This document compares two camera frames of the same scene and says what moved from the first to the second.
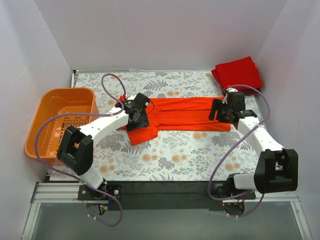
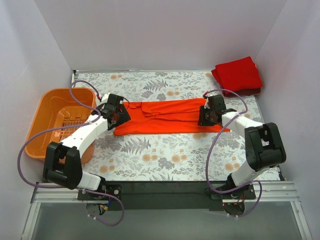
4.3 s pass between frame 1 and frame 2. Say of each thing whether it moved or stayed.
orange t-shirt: moved
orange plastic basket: stayed
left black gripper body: moved
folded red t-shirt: stayed
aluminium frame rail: stayed
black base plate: stayed
